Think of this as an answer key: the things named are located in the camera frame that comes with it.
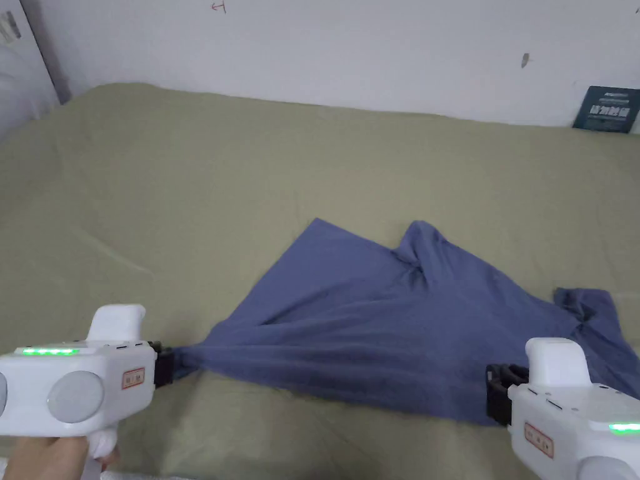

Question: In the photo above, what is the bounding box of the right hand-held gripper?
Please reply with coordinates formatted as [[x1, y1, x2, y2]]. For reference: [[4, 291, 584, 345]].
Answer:
[[486, 337, 640, 480]]

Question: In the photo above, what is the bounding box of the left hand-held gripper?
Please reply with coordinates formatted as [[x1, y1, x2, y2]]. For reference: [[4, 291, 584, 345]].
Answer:
[[0, 304, 176, 480]]

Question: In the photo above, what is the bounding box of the dark blue shirt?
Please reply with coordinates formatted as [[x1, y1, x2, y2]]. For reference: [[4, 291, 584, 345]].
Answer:
[[174, 217, 640, 427]]

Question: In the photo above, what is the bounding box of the person's left hand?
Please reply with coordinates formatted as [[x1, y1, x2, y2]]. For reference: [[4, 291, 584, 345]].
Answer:
[[0, 434, 121, 480]]

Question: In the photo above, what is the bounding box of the bed with beige sheet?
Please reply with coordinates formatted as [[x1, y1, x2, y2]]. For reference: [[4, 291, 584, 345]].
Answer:
[[0, 82, 640, 480]]

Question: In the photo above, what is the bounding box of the dark teal card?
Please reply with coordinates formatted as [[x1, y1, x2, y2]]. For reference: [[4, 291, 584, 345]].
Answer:
[[572, 85, 640, 136]]

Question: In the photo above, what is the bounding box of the white panel with grey edge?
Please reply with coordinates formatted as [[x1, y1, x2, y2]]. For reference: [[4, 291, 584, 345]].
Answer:
[[0, 0, 72, 106]]

